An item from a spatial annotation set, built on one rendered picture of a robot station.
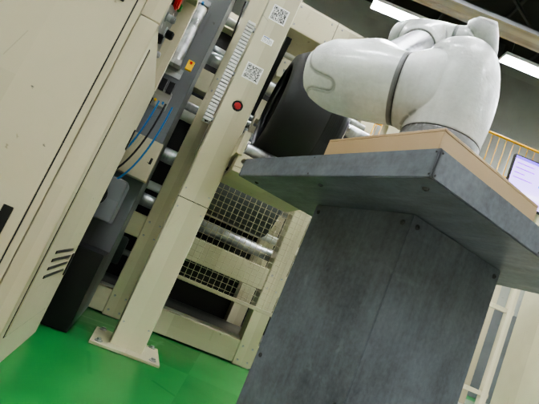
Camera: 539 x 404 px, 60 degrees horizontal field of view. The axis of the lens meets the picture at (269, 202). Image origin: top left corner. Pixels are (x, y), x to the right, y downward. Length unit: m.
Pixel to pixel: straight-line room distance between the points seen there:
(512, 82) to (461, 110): 12.88
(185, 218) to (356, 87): 1.08
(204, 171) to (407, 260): 1.28
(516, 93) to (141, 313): 12.59
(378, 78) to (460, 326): 0.48
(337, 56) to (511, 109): 12.56
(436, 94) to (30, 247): 0.90
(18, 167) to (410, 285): 0.85
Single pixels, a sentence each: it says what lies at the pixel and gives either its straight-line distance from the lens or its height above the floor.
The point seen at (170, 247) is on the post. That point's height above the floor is 0.42.
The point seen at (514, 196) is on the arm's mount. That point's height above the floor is 0.73.
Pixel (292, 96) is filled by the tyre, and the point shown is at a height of 1.14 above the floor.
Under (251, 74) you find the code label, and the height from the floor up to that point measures 1.21.
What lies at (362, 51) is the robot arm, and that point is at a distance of 1.00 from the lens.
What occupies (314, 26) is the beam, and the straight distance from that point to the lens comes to 2.50.
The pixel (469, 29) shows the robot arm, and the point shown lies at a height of 1.35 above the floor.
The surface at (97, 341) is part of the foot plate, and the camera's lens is 1.86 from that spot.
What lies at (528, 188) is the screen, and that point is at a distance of 5.88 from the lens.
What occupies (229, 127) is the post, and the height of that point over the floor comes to 0.96.
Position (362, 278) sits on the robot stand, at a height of 0.49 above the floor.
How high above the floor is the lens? 0.42
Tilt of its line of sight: 10 degrees up
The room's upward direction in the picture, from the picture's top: 23 degrees clockwise
